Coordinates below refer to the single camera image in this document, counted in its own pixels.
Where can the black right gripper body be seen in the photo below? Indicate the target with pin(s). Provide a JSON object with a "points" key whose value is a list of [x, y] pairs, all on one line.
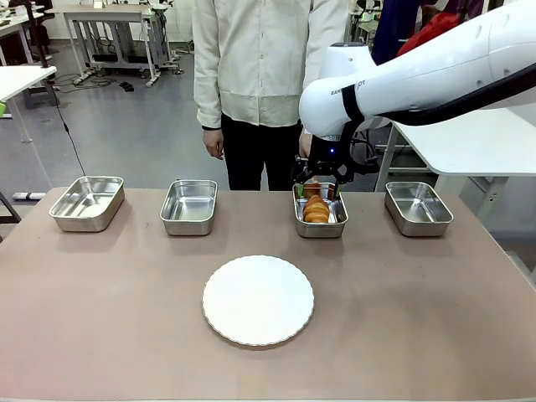
{"points": [[328, 153]]}

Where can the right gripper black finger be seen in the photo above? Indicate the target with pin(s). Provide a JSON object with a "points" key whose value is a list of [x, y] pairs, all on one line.
{"points": [[301, 171], [341, 178]]}

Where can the golden brown croissant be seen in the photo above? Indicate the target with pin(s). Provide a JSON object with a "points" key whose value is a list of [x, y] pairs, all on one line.
{"points": [[316, 209]]}

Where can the person's right forearm cream sleeve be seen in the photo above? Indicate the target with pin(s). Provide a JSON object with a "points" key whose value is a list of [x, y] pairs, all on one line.
{"points": [[207, 96]]}

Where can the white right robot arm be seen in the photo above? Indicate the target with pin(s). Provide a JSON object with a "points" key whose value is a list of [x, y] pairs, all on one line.
{"points": [[419, 71]]}

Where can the person's left forearm cream sleeve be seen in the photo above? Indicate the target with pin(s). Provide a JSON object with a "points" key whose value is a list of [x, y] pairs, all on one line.
{"points": [[316, 69]]}

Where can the rectangular steel container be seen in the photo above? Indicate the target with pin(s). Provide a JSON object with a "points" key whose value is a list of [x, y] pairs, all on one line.
{"points": [[189, 205], [320, 226], [419, 207], [86, 203]]}

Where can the person's left hand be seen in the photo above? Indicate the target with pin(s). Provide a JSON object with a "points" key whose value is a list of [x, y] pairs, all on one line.
{"points": [[305, 144]]}

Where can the person's right hand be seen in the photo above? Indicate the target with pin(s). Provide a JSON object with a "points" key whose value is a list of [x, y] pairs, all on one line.
{"points": [[213, 142]]}

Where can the person in cream shirt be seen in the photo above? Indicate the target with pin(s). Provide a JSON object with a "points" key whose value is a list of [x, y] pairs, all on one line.
{"points": [[259, 63]]}

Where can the white scalloped plate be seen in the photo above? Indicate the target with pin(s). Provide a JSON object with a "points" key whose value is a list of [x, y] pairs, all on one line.
{"points": [[257, 299]]}

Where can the large white side table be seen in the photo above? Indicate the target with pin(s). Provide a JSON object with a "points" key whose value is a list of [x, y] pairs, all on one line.
{"points": [[473, 142]]}

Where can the purple hanging cloth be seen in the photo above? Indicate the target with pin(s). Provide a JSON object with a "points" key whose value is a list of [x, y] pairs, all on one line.
{"points": [[393, 29]]}

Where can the red cloth pile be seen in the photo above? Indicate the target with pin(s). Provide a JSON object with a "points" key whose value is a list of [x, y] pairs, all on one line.
{"points": [[431, 29]]}

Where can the black foot pedal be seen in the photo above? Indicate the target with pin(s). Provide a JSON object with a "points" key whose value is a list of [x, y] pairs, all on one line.
{"points": [[126, 86]]}

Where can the grey metal workbench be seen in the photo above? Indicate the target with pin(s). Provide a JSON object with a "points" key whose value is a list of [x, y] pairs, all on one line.
{"points": [[113, 25]]}

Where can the small white side table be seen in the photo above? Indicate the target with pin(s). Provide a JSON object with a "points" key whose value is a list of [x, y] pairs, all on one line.
{"points": [[21, 79]]}

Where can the thick black stand pole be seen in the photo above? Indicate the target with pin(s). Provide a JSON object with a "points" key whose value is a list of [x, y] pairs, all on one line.
{"points": [[37, 37]]}

